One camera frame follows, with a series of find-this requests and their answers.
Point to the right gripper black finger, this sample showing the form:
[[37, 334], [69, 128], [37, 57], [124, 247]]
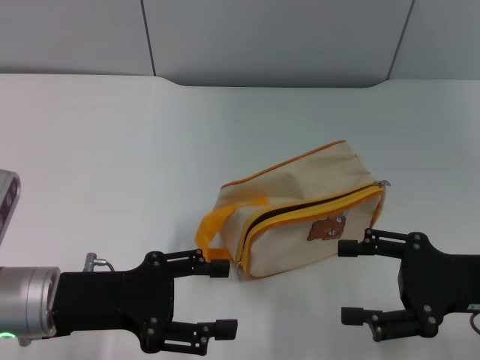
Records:
[[348, 248], [352, 316]]

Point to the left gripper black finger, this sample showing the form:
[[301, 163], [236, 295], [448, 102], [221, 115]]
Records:
[[219, 269], [225, 328]]

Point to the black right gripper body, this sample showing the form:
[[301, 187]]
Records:
[[446, 281]]

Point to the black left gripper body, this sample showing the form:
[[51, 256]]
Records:
[[112, 303]]

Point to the beige orange bear food bag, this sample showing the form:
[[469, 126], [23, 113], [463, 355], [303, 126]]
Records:
[[300, 180]]

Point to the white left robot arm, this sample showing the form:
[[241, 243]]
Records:
[[26, 300]]

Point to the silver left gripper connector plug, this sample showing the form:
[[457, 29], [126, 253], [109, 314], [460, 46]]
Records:
[[91, 261]]

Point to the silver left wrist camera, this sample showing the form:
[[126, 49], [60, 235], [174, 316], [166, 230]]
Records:
[[7, 202]]

